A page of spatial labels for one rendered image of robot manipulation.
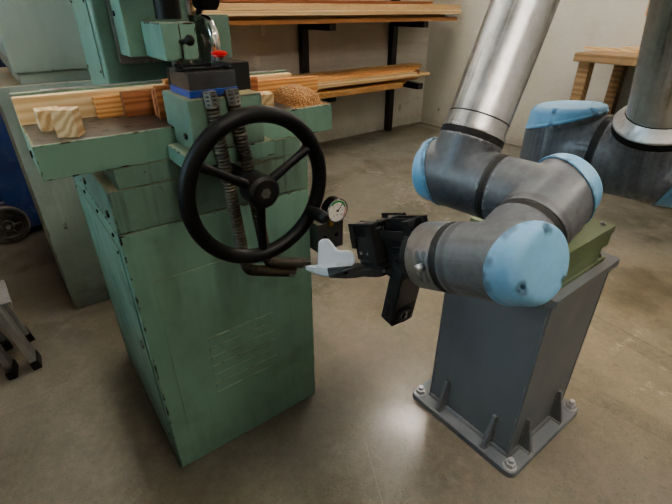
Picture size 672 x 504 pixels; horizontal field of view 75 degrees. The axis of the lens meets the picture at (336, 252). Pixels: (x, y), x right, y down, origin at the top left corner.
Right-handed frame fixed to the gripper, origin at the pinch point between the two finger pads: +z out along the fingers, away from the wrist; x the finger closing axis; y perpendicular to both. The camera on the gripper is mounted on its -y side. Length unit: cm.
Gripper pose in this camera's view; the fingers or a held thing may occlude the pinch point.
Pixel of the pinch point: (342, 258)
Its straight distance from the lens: 75.2
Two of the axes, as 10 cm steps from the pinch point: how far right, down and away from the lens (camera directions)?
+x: -8.0, 2.9, -5.2
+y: -2.0, -9.5, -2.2
